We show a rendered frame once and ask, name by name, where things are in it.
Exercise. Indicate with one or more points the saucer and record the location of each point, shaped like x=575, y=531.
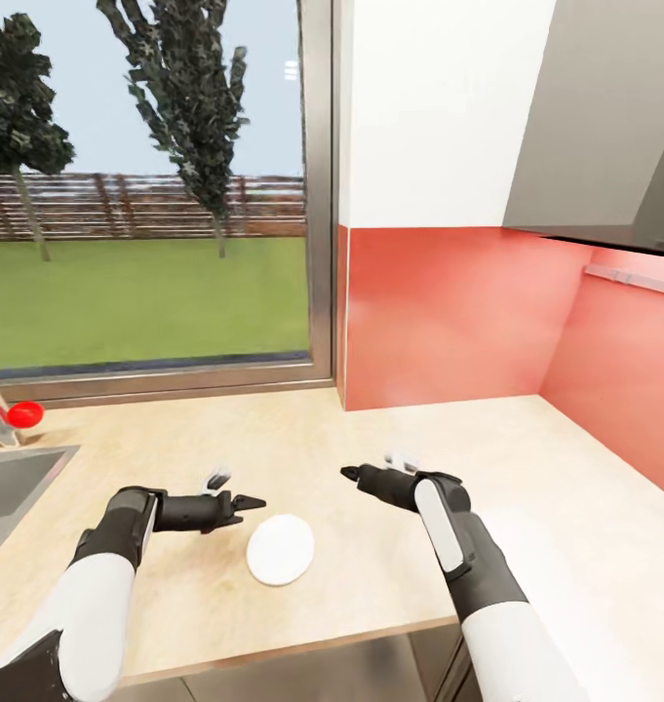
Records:
x=281, y=549

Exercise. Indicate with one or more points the drop in sink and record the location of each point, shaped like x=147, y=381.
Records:
x=25, y=474

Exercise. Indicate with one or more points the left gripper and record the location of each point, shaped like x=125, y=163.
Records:
x=207, y=513

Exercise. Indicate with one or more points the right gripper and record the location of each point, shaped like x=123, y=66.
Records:
x=375, y=481

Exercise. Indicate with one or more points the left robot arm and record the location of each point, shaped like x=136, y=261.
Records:
x=73, y=648

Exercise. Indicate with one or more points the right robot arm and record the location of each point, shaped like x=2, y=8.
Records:
x=515, y=658

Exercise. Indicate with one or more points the countertop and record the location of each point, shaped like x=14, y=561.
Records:
x=582, y=530
x=195, y=604

